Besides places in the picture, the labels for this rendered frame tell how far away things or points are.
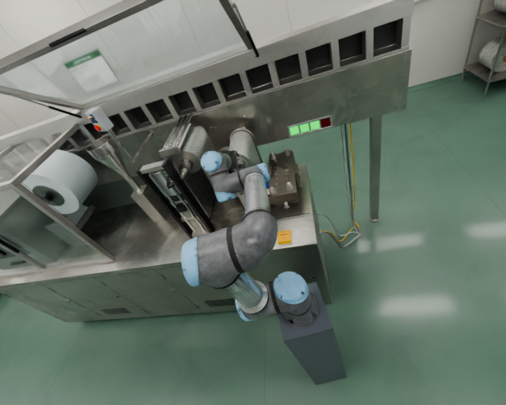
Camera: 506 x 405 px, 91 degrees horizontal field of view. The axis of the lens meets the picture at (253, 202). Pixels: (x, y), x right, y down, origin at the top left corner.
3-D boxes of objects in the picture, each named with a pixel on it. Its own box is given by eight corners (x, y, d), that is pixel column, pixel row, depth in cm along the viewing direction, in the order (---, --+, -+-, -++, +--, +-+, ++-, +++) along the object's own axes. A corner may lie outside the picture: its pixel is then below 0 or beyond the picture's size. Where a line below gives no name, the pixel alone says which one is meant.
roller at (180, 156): (181, 176, 137) (168, 155, 127) (192, 149, 154) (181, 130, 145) (205, 170, 133) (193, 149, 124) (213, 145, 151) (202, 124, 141)
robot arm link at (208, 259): (284, 317, 95) (234, 261, 53) (246, 325, 97) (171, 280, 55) (277, 285, 103) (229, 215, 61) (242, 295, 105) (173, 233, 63)
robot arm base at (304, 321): (324, 323, 98) (321, 312, 91) (287, 333, 100) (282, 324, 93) (312, 288, 109) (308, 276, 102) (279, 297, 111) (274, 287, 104)
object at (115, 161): (150, 226, 175) (90, 161, 137) (157, 211, 185) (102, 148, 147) (167, 222, 172) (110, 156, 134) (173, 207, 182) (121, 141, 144)
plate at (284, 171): (271, 204, 142) (267, 197, 138) (271, 162, 170) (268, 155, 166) (298, 199, 138) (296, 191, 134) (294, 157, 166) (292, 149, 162)
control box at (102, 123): (96, 133, 121) (80, 115, 115) (107, 126, 125) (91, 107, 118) (104, 133, 118) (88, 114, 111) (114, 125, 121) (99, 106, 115)
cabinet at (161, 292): (74, 326, 251) (-15, 288, 193) (104, 268, 296) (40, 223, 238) (333, 310, 185) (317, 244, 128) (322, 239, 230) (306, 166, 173)
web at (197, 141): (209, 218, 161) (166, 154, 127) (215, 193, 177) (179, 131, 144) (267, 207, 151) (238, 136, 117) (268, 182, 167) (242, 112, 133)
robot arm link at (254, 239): (279, 231, 52) (263, 153, 95) (230, 247, 54) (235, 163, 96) (293, 269, 58) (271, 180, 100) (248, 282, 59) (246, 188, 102)
